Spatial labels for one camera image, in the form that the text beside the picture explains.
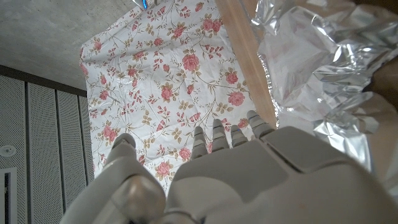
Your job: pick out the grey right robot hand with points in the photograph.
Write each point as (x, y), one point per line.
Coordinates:
(140, 3)

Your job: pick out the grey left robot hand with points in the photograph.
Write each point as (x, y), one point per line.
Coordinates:
(248, 186)

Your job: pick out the crumpled aluminum foil sheet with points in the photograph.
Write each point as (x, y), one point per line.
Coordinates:
(311, 62)

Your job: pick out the white round ceiling sensor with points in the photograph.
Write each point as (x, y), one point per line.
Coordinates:
(7, 151)

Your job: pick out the white ceiling vent frame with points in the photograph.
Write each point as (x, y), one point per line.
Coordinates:
(14, 196)

